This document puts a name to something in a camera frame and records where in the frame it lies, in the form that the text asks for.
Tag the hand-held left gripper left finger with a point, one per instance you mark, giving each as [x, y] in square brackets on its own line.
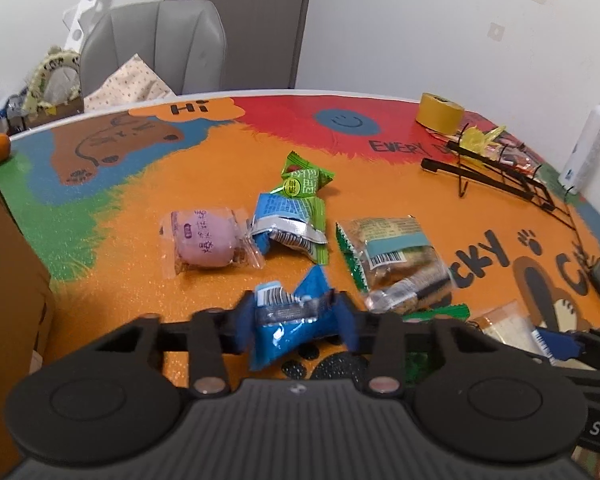
[246, 325]

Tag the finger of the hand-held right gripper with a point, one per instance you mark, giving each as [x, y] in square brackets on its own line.
[595, 374]
[555, 346]

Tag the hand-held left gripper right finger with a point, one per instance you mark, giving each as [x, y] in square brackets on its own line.
[347, 325]

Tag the white pastry packet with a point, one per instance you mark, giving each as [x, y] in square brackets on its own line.
[505, 325]

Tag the clear cake packet green edge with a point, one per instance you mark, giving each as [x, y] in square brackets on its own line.
[395, 255]

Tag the dark green snack packet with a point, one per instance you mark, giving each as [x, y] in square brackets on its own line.
[440, 312]

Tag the purple bun packet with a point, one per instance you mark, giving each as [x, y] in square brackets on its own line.
[202, 240]

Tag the blue and green snack packet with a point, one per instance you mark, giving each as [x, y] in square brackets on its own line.
[290, 222]

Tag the bright green snack packet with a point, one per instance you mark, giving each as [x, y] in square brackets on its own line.
[302, 177]

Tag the brown cardboard box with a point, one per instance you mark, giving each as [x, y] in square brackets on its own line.
[5, 270]

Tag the clear bag of small items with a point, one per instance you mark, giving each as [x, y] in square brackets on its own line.
[520, 157]

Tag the white spray bottle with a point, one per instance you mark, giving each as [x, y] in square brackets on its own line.
[587, 145]

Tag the yellow plastic wrappers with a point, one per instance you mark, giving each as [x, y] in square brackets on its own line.
[477, 140]

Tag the yellow tape roll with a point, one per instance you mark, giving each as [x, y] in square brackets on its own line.
[437, 112]

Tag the dotted white cushion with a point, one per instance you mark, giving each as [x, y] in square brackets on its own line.
[130, 87]

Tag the grey padded chair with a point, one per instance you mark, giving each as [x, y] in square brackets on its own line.
[180, 45]

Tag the grey room door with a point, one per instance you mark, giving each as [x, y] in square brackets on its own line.
[260, 20]

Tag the white holed board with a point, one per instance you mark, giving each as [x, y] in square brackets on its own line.
[90, 5]

